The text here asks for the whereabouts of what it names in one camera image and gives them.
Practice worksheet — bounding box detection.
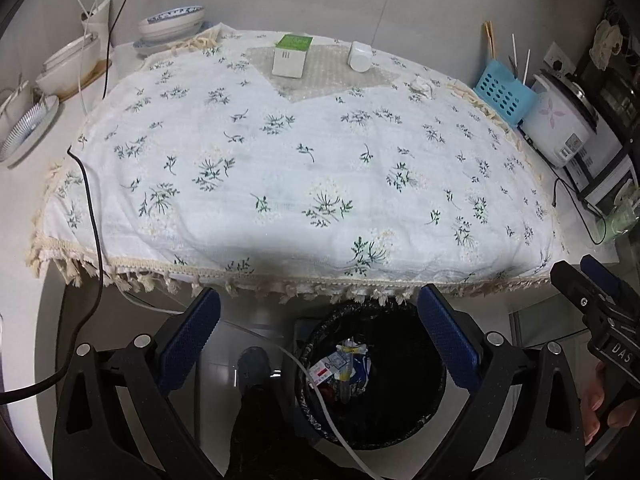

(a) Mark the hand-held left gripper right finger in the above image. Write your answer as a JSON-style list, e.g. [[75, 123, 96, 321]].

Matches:
[[417, 284, 586, 480]]

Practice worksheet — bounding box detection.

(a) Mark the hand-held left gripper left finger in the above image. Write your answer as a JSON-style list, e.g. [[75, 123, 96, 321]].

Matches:
[[52, 287, 222, 480]]

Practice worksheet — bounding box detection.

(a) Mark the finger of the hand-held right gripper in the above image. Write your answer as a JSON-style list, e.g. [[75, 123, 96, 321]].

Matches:
[[550, 260, 608, 321], [580, 254, 640, 311]]

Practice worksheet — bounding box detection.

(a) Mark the black lined trash bin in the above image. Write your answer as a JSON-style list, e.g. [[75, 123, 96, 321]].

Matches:
[[295, 300, 447, 451]]

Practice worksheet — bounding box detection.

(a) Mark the blue snack packet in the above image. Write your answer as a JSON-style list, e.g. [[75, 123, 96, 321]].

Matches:
[[352, 344, 373, 378]]

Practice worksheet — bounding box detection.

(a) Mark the red and white box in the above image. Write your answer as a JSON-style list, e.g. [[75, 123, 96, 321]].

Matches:
[[307, 352, 346, 388]]

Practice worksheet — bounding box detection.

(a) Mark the white tissue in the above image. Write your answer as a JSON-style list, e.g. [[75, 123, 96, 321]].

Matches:
[[407, 77, 436, 99]]

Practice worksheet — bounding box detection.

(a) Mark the small white cup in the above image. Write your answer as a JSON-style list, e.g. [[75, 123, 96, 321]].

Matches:
[[347, 41, 373, 72]]

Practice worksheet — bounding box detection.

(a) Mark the green and white box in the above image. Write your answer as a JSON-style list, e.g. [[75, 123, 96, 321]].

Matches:
[[272, 34, 315, 78]]

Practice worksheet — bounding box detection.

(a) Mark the person's right hand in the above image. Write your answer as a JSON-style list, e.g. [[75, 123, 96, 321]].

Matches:
[[582, 361, 640, 447]]

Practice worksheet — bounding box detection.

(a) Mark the green plastic pouch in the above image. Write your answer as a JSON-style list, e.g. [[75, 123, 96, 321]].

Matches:
[[605, 185, 639, 241]]

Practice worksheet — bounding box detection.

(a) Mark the black metal rack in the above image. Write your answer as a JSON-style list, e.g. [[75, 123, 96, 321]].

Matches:
[[575, 0, 640, 211]]

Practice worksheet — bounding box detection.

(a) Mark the white microwave oven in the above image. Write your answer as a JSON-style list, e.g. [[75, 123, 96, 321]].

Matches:
[[565, 120, 633, 201]]

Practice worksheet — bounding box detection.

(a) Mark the white rice cooker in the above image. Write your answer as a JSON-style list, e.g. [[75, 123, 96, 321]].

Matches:
[[520, 71, 598, 168]]

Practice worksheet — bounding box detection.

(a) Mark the white floral tablecloth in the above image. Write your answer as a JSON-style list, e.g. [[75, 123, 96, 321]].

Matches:
[[25, 22, 566, 306]]

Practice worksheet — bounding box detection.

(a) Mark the blue utensil holder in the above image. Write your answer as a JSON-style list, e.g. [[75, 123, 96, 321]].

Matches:
[[472, 59, 541, 128]]

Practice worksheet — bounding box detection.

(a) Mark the beige mesh cloth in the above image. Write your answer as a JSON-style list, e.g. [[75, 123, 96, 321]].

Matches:
[[590, 20, 623, 71]]

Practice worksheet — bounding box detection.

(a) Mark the blue striped plate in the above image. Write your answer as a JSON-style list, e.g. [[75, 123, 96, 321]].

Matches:
[[0, 95, 60, 166]]

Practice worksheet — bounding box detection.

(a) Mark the round wooden board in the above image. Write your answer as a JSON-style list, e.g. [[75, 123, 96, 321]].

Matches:
[[70, 57, 113, 101]]

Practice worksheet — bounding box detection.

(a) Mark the white bowl dark rim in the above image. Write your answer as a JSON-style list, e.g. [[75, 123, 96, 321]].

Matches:
[[42, 35, 101, 73], [35, 52, 103, 98]]

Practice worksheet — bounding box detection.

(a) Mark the white cup with spoon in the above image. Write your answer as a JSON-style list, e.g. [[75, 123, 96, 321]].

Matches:
[[0, 82, 36, 131]]

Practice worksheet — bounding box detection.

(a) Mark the blue rimmed plate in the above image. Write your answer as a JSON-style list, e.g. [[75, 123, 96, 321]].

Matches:
[[132, 22, 211, 57]]

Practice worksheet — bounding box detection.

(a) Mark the blue patterned bowl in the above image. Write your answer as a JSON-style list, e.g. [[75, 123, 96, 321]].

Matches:
[[137, 6, 206, 43]]

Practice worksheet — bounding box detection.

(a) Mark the white tapered container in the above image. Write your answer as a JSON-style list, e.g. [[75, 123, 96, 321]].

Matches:
[[77, 0, 113, 43]]

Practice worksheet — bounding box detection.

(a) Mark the black power cord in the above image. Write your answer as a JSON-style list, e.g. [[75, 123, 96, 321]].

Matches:
[[552, 177, 608, 246]]

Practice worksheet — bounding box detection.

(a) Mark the white cable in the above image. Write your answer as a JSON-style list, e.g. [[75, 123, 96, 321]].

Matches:
[[117, 287, 373, 478]]

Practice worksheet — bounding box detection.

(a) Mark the black charger cable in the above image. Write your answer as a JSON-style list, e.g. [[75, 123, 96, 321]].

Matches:
[[0, 0, 146, 406]]

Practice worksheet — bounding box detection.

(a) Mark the white wall outlet with plug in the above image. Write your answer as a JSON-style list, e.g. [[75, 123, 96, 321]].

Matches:
[[542, 42, 573, 73]]

